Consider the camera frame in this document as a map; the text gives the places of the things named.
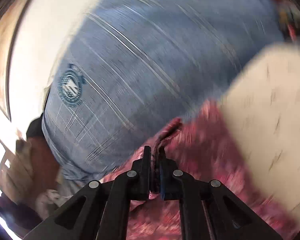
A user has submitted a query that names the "cream leaf-print pillow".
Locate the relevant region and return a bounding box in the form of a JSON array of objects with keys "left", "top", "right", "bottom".
[{"left": 220, "top": 43, "right": 300, "bottom": 228}]

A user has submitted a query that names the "blue plaid pillow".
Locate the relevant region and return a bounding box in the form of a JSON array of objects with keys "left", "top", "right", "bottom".
[{"left": 43, "top": 0, "right": 283, "bottom": 181}]

